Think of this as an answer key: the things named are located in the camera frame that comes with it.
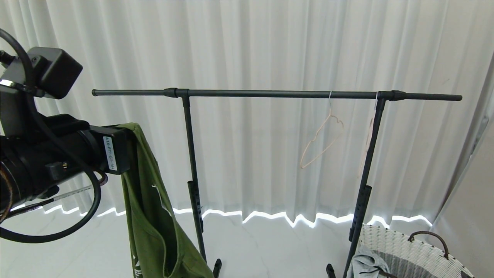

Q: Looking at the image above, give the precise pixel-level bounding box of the black clothes rack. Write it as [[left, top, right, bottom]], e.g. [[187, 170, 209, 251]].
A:
[[92, 88, 463, 278]]

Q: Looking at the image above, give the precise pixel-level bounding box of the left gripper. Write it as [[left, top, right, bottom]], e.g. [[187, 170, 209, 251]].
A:
[[15, 124, 131, 198]]

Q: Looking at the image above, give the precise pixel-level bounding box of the pink clothes hanger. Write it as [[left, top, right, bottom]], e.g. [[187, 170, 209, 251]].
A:
[[357, 93, 379, 178], [300, 92, 345, 170]]

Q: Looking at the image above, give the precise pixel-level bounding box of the white laundry basket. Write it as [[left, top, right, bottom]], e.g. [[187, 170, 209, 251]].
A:
[[357, 225, 475, 278]]

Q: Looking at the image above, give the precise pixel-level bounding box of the green printed sleeveless shirt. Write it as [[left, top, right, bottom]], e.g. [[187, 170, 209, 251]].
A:
[[118, 123, 215, 278]]

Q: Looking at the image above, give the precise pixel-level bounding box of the white curtain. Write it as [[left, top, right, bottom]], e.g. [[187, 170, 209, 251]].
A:
[[0, 0, 494, 229]]

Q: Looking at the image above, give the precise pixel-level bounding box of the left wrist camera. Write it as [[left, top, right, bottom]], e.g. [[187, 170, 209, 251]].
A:
[[0, 46, 91, 136]]

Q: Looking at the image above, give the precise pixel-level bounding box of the pale grey garment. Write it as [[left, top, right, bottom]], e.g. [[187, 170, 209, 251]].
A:
[[346, 245, 390, 278]]

